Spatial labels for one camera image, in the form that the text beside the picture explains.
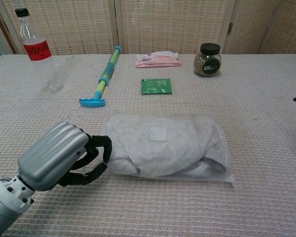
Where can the green foil sachet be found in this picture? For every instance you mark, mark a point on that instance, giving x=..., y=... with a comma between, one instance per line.
x=156, y=86

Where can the glass jar with black lid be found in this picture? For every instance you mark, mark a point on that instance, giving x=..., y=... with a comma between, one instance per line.
x=207, y=63

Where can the pink wet wipes packet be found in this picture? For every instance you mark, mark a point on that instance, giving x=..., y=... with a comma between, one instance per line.
x=158, y=60

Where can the beige woven folding screen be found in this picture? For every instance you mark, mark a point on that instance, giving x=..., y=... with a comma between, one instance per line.
x=167, y=24

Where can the grey garment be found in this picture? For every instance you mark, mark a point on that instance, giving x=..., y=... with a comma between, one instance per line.
x=158, y=153

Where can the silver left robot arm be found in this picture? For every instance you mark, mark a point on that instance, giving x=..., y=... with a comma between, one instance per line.
x=2, y=209

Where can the clear bottle with red label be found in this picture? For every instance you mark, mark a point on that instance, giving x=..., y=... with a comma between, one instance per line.
x=38, y=53

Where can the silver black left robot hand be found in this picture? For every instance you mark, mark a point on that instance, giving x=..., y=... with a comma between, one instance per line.
x=51, y=153

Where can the clear plastic zip bag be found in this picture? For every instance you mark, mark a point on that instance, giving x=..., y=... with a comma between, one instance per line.
x=227, y=170

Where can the blue green toy water pump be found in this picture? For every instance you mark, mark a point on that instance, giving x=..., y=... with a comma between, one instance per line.
x=106, y=71

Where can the woven white tablecloth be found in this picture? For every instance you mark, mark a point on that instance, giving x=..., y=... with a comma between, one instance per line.
x=148, y=209

